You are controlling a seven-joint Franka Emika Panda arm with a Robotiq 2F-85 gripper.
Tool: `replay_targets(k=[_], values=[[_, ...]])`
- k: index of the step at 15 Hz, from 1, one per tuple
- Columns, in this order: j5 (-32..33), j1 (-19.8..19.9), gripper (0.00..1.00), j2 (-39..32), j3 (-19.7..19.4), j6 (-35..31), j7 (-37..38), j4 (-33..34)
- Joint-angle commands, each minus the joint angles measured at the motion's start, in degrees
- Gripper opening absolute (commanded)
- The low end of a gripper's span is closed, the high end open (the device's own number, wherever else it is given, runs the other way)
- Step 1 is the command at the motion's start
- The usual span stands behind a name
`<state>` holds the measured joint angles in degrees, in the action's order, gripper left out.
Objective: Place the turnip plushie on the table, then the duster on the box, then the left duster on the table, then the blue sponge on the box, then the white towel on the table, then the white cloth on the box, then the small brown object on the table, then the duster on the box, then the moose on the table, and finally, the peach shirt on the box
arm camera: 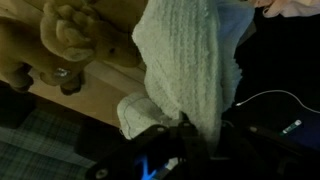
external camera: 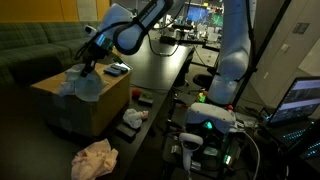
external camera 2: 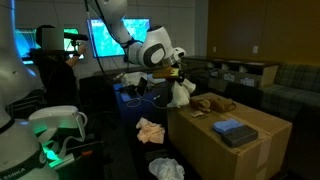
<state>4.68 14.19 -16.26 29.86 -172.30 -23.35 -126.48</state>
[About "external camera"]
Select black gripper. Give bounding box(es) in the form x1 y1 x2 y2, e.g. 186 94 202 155
80 43 108 78

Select white bluish cloth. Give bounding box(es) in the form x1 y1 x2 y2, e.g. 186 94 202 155
58 63 108 103

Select blue knitted cloth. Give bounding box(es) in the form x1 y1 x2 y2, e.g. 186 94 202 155
103 67 122 77

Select dark grey felt duster block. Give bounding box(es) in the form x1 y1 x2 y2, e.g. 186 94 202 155
109 63 130 75

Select red turnip plushie green leaves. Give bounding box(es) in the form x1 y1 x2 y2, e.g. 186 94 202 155
131 87 143 101

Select white cloth pink patch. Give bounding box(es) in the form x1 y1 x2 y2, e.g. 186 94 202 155
122 108 150 130

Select large cardboard box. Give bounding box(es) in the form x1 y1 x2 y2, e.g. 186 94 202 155
29 61 132 139

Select black electronics box green light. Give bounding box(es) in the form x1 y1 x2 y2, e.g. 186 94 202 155
162 131 258 179

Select green plaid sofa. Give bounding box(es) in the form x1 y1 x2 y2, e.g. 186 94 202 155
0 20 103 88

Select flat black block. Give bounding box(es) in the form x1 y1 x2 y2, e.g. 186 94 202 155
115 123 137 140

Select black office stool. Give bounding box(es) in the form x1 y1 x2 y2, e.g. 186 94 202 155
192 73 215 90

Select small yellow green item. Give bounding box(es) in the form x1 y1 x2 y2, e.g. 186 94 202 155
197 91 208 104

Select blue lit background monitor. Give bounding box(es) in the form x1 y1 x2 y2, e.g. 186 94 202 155
186 6 214 24

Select white VR controller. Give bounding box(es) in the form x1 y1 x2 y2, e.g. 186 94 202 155
178 132 205 174

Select white VR headset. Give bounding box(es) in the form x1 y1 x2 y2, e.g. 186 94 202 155
184 102 238 135

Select open laptop bright screen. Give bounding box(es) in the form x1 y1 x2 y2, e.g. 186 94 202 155
264 76 320 160

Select thin black table cable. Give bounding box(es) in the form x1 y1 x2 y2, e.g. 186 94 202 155
130 83 169 92

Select white cable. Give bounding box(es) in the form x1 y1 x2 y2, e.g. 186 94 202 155
238 130 262 180

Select grey wall sign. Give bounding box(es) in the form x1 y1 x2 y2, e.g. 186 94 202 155
292 21 312 35

